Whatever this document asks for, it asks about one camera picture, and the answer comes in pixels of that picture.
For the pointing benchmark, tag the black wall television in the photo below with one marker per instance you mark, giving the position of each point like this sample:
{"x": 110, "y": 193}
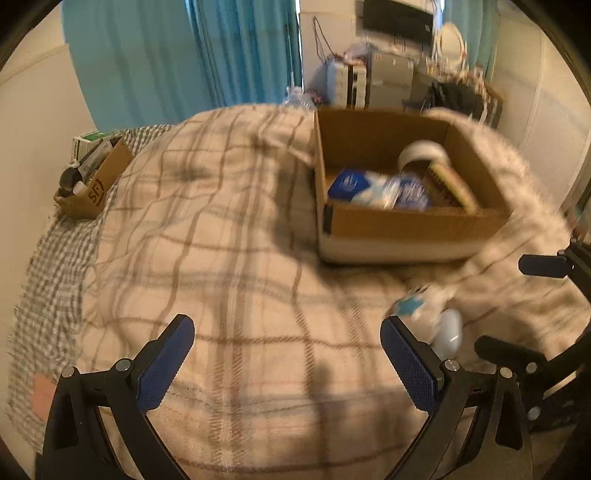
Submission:
{"x": 399, "y": 20}

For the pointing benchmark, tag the beige plaid blanket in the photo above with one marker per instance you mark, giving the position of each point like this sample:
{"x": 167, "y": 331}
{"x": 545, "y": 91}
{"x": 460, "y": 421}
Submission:
{"x": 287, "y": 378}

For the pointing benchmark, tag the white drawer cabinet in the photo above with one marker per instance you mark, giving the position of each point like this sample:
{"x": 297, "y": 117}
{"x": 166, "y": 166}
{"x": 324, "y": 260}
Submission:
{"x": 347, "y": 84}

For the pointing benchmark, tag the beige tape roll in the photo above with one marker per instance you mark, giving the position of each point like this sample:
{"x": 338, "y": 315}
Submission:
{"x": 423, "y": 150}

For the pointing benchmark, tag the teal curtain right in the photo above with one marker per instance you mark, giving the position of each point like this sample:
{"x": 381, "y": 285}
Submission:
{"x": 477, "y": 21}

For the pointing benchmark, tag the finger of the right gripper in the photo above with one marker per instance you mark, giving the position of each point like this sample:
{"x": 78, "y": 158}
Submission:
{"x": 557, "y": 266}
{"x": 528, "y": 365}

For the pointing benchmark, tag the grey mini fridge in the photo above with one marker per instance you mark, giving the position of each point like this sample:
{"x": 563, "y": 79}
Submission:
{"x": 390, "y": 80}

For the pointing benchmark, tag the oval vanity mirror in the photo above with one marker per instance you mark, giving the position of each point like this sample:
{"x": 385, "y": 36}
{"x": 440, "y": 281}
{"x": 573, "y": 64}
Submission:
{"x": 449, "y": 43}

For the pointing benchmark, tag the large open cardboard box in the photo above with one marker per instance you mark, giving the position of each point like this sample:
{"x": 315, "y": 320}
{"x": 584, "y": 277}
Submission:
{"x": 372, "y": 140}

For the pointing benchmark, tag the blue tissue pack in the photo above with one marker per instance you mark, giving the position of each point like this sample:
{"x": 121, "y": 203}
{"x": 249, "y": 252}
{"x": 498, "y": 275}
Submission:
{"x": 365, "y": 188}

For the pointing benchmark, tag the clear jar blue label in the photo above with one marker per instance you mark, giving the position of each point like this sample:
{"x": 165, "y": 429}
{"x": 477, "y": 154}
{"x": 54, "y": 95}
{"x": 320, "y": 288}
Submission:
{"x": 411, "y": 193}

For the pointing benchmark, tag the black jacket on chair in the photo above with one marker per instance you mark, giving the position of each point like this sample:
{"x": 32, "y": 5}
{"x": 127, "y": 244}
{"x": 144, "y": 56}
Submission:
{"x": 456, "y": 97}

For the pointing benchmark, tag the small cardboard box with items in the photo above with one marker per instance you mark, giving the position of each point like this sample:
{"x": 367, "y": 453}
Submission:
{"x": 83, "y": 186}

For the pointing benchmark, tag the grey checkered bed sheet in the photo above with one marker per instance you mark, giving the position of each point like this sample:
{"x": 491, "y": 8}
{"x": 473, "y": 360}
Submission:
{"x": 48, "y": 315}

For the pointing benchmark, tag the yellow brown product box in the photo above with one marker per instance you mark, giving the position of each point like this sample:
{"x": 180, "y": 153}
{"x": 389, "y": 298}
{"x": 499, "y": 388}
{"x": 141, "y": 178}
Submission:
{"x": 453, "y": 188}

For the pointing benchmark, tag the teal curtain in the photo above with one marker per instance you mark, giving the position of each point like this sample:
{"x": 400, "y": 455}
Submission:
{"x": 477, "y": 21}
{"x": 160, "y": 62}

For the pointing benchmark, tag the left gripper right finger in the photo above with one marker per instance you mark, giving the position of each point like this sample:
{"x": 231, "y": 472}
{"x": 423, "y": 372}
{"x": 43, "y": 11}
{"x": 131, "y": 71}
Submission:
{"x": 497, "y": 445}

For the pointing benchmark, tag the teal curtain left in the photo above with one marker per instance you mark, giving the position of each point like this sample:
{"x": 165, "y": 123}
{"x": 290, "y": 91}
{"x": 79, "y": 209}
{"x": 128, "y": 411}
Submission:
{"x": 160, "y": 62}

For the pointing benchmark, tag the clear plastic water bottle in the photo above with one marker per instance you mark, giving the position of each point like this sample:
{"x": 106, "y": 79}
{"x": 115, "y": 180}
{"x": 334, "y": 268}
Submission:
{"x": 296, "y": 97}

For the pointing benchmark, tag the white hand-shaped figurine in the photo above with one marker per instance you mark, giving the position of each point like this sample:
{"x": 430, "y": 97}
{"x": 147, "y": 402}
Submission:
{"x": 426, "y": 312}

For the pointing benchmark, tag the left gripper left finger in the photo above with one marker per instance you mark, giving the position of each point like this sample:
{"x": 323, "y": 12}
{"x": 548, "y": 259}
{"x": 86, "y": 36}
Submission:
{"x": 76, "y": 443}

